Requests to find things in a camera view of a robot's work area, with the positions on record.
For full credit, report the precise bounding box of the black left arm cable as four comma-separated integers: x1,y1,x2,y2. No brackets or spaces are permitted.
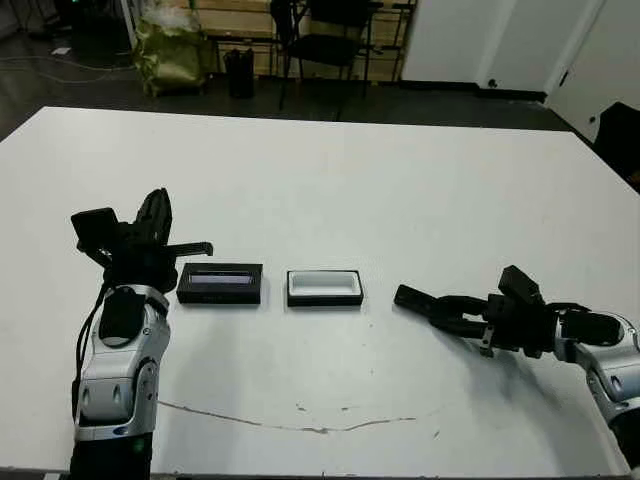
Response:
71,284,109,426

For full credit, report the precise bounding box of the black box base white insert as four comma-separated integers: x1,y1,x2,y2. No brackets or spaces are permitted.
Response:
286,268,365,308

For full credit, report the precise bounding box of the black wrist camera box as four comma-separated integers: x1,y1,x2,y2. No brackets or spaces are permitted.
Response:
498,266,546,307
70,207,122,256

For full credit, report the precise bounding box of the green sack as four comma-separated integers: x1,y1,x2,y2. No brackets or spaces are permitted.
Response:
130,19,211,99

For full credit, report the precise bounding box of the slim black camera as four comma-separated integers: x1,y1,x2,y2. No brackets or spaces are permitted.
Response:
393,284,441,317

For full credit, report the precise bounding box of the black chair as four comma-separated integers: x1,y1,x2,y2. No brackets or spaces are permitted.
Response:
269,0,376,121

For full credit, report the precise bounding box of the white floor cable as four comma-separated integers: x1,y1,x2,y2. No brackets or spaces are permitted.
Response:
0,52,136,86

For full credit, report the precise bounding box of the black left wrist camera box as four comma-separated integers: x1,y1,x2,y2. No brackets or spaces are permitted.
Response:
70,207,122,256

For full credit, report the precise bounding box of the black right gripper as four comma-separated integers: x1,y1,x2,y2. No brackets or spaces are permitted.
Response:
432,294,559,359

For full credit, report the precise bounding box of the black waste bin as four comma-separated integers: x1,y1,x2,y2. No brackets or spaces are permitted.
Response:
223,48,256,100

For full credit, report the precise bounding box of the black box lid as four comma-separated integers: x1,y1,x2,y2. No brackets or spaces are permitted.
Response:
177,262,265,306

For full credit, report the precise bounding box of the black seat back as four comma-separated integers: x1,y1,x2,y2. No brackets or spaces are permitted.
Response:
592,102,640,191

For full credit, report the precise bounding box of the clear plastic bag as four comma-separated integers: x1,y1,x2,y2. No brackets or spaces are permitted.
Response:
139,4,194,34

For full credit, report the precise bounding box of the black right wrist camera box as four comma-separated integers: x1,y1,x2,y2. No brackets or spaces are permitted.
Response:
498,266,546,307

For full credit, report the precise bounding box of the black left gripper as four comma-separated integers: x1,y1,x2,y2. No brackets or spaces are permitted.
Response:
99,188,214,292

